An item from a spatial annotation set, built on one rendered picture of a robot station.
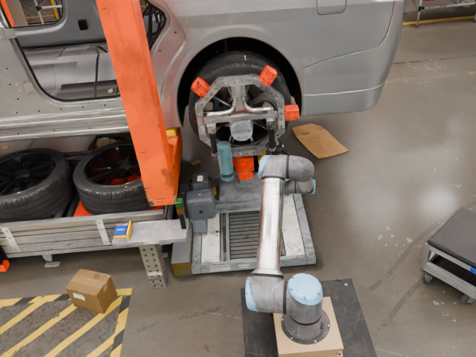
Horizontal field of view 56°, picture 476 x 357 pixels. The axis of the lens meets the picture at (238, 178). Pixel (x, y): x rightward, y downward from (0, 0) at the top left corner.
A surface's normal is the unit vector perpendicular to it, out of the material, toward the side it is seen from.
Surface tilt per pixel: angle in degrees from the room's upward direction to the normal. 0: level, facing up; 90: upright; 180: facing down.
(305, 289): 4
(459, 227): 0
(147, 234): 0
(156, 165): 90
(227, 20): 90
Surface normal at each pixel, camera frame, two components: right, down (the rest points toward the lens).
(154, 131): 0.04, 0.59
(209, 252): -0.08, -0.80
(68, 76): -0.02, 0.02
